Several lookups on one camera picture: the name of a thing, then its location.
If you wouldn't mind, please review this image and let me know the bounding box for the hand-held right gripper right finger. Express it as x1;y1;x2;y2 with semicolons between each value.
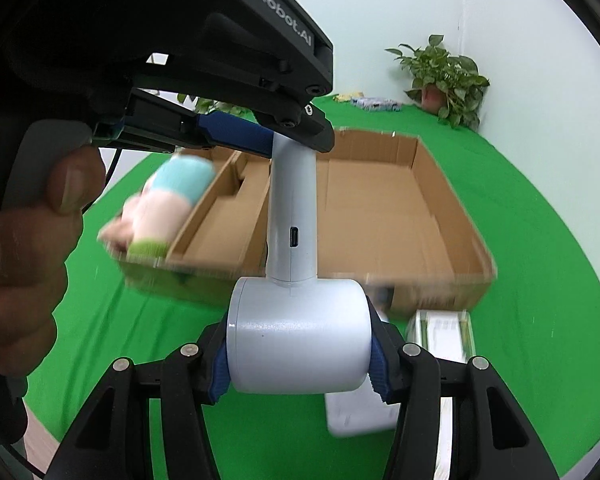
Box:
365;305;561;480

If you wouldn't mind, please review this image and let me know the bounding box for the potted plant in terracotta pot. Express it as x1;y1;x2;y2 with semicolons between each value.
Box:
385;35;491;131

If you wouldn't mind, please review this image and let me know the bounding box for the large shallow cardboard box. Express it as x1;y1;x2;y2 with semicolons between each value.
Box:
112;129;498;311

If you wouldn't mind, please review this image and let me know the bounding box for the pink and teal plush toy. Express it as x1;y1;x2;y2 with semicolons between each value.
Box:
99;155;218;261

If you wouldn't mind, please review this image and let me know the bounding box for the green and white medicine box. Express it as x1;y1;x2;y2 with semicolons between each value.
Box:
406;309;477;366

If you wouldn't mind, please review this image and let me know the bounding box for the leafy green plant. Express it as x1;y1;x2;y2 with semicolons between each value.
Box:
177;92;256;122

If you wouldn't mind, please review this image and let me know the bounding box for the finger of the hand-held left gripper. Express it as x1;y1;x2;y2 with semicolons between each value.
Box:
92;87;276;157
255;100;336;154

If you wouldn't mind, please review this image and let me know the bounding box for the black cable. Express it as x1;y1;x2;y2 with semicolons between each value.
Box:
82;146;125;213

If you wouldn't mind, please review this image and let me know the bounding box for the green tablecloth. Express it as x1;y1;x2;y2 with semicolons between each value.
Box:
25;95;600;480

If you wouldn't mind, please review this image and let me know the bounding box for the white handheld device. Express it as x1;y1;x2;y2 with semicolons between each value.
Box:
227;130;373;395

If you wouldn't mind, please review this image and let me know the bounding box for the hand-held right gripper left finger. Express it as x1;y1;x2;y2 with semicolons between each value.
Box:
42;310;241;480

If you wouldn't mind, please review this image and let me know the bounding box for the person's left hand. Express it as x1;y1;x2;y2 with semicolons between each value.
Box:
0;99;107;377

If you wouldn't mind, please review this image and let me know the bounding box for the white flat box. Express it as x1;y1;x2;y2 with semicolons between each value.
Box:
324;392;402;438

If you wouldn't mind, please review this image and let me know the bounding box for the long brown cardboard box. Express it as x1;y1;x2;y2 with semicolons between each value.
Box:
166;150;273;273

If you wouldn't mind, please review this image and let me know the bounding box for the clear plastic packet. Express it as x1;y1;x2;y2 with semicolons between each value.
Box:
351;96;403;112

